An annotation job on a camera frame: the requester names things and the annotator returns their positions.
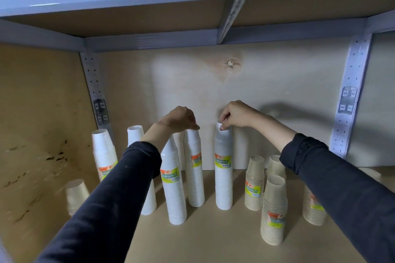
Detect person's left forearm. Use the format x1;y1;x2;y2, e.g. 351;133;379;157
35;121;173;263

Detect grey upright joint plate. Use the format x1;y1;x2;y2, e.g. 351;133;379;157
338;86;358;115
93;99;110;126

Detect person's right hand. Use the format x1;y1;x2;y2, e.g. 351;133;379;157
219;100;266;131

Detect white metal shelf wooden boards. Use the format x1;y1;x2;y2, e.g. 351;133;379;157
0;0;395;263

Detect stack of beige paper cups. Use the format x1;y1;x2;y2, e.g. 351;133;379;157
244;155;265;211
302;184;327;226
266;155;287;180
260;175;288;246
358;167;382;184
65;179;90;217

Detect stack of white plastic cups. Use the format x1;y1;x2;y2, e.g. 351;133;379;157
160;135;188;226
182;129;205;208
91;129;119;182
127;125;157;216
214;121;234;211

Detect person's left hand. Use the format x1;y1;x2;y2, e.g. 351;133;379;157
157;106;200;134

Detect person's right forearm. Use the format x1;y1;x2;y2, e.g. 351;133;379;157
254;115;395;263

